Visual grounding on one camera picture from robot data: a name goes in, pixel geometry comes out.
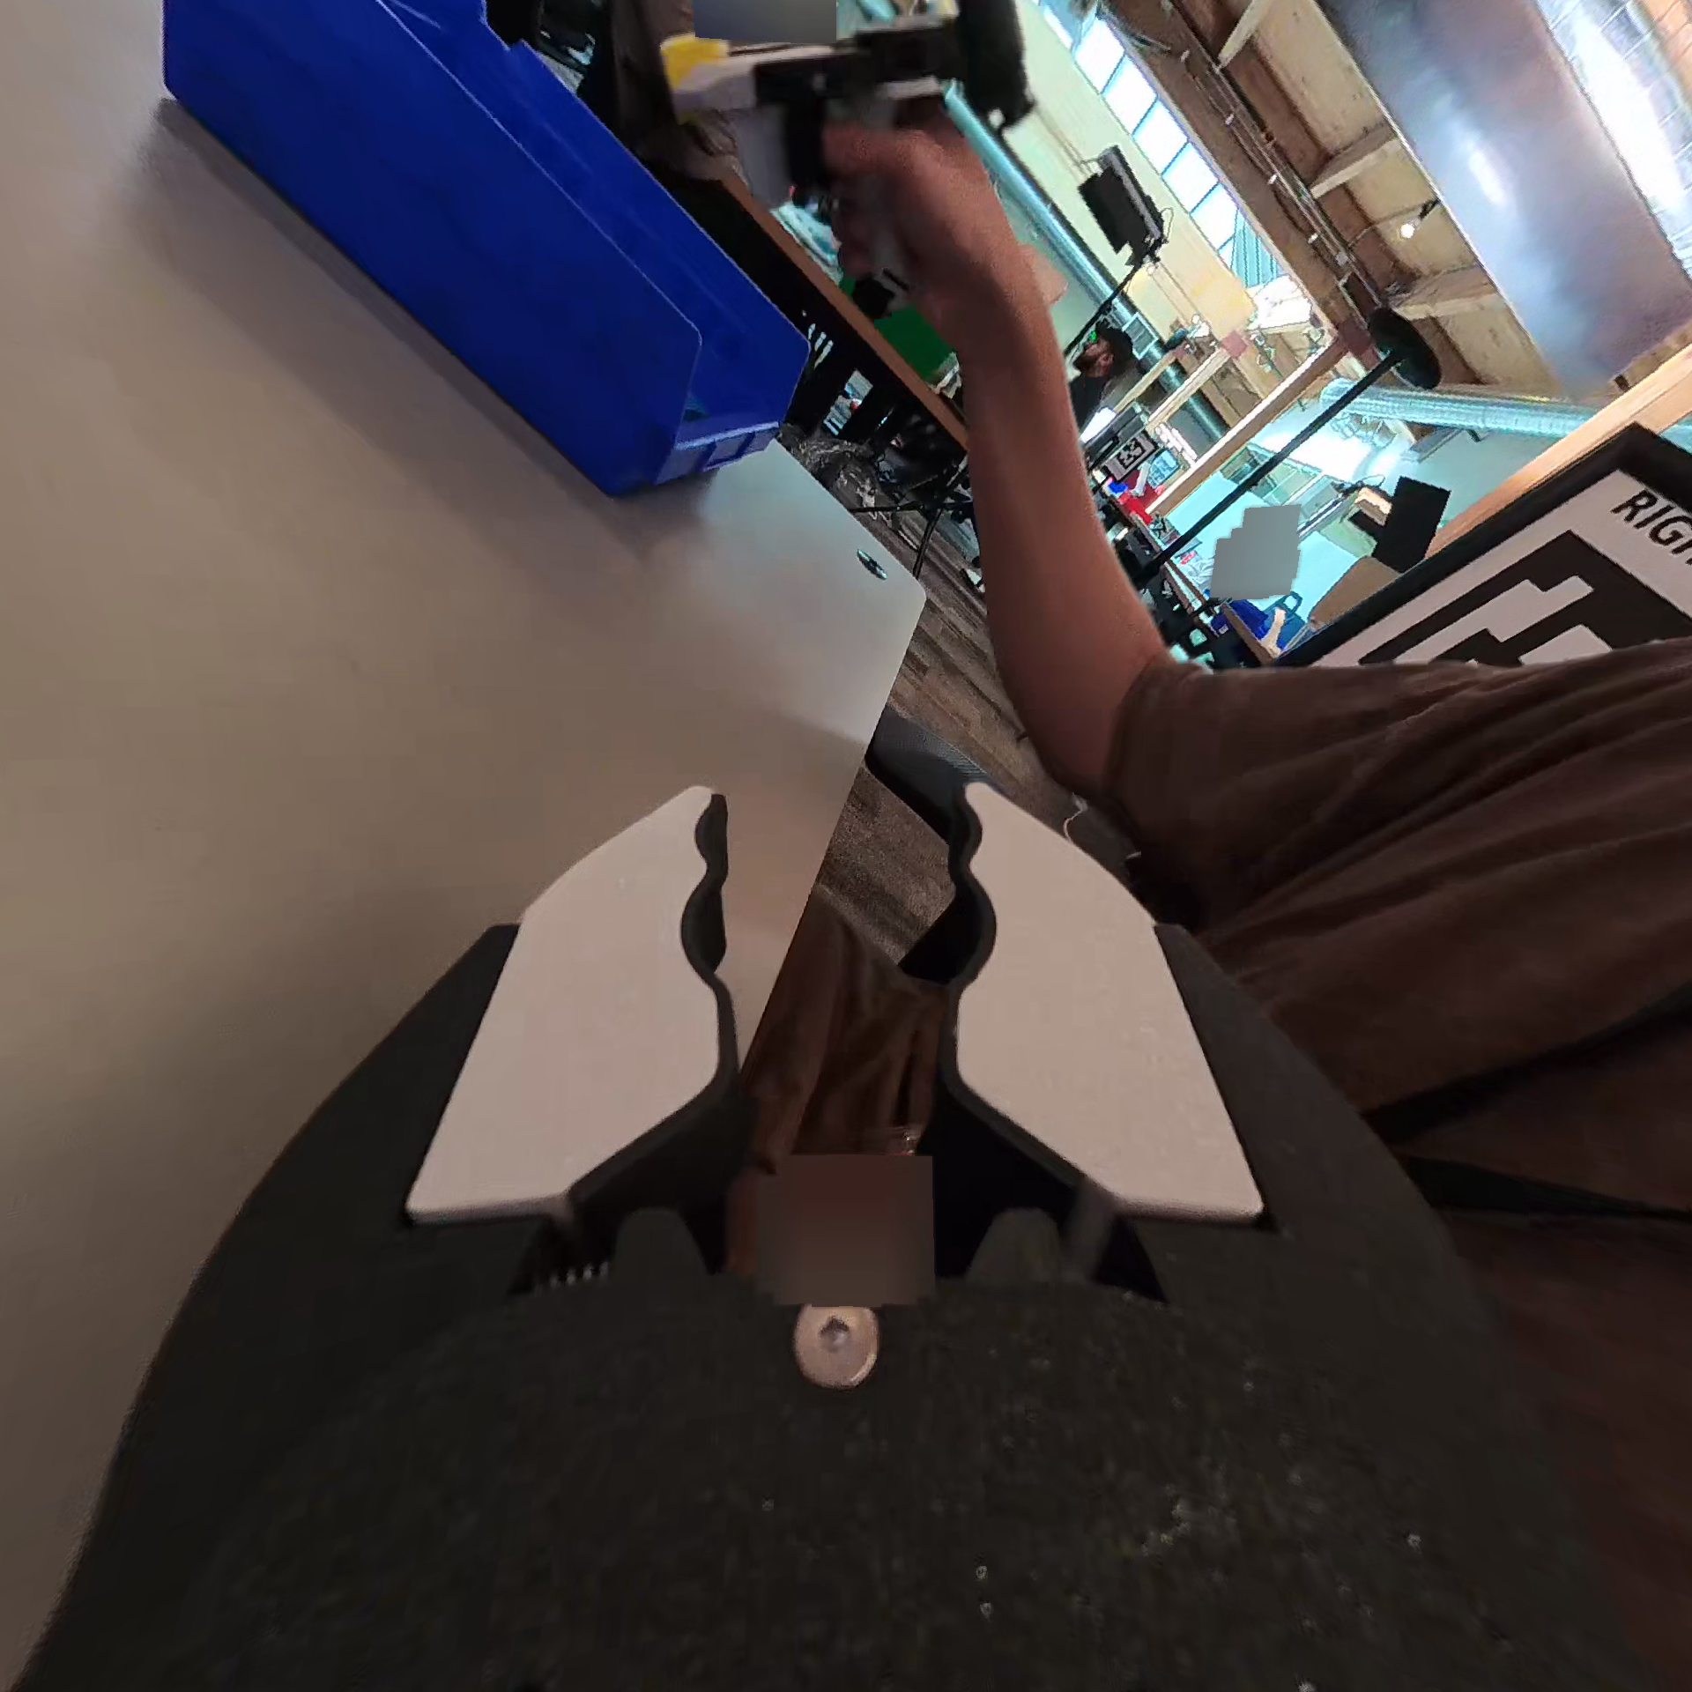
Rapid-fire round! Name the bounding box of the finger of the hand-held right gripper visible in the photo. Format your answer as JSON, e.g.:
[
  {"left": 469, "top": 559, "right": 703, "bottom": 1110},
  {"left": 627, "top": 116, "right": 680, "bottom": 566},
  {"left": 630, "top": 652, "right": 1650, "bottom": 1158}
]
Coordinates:
[{"left": 661, "top": 32, "right": 861, "bottom": 120}]

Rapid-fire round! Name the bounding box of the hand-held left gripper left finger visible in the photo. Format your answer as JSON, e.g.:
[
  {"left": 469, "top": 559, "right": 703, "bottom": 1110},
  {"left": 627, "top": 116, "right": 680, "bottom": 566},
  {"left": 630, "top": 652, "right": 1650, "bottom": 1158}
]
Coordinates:
[{"left": 407, "top": 786, "right": 743, "bottom": 1243}]

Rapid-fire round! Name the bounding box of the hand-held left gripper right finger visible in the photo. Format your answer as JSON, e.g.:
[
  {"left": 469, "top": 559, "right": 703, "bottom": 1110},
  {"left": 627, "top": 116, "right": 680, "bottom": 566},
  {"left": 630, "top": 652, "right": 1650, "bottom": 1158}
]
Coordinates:
[{"left": 900, "top": 778, "right": 1263, "bottom": 1243}]

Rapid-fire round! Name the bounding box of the blue plastic bin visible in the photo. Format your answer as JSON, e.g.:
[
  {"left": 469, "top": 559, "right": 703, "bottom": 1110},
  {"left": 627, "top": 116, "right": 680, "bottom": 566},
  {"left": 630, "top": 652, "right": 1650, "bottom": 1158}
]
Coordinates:
[{"left": 164, "top": 0, "right": 810, "bottom": 498}]

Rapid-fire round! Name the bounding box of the person's right forearm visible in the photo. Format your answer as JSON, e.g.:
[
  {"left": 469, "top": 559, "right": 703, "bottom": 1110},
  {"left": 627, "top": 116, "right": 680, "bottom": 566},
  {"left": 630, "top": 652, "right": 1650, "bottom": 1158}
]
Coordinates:
[{"left": 940, "top": 279, "right": 1181, "bottom": 794}]

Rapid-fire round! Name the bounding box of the person's right hand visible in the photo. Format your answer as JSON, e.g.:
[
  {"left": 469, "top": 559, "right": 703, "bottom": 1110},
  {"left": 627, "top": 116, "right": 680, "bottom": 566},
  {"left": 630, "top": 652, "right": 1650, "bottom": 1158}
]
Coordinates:
[{"left": 821, "top": 120, "right": 1063, "bottom": 339}]

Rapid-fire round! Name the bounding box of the black studio light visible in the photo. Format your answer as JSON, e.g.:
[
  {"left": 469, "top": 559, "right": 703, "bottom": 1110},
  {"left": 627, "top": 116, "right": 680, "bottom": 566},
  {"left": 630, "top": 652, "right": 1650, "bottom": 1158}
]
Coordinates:
[{"left": 1077, "top": 145, "right": 1171, "bottom": 258}]

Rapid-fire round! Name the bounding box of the green plastic bin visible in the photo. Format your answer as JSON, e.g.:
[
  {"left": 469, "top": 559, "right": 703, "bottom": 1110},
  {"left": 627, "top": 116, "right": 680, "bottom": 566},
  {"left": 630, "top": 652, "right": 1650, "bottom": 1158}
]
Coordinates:
[{"left": 873, "top": 305, "right": 964, "bottom": 377}]

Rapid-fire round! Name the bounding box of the black office chair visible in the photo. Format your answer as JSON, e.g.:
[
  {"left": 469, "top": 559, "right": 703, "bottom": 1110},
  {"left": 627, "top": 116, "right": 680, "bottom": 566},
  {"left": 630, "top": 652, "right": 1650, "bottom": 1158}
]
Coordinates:
[{"left": 867, "top": 704, "right": 1143, "bottom": 873}]

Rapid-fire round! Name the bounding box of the person's brown clothing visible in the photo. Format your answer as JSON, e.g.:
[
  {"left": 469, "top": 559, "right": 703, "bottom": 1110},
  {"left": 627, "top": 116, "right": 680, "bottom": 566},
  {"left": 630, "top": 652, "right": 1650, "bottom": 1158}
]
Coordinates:
[{"left": 740, "top": 638, "right": 1692, "bottom": 1692}]

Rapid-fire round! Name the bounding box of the black framed board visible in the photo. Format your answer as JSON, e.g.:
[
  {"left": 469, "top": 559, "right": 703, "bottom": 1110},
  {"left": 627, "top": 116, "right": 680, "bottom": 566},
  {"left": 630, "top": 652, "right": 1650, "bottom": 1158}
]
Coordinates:
[{"left": 1292, "top": 431, "right": 1692, "bottom": 667}]

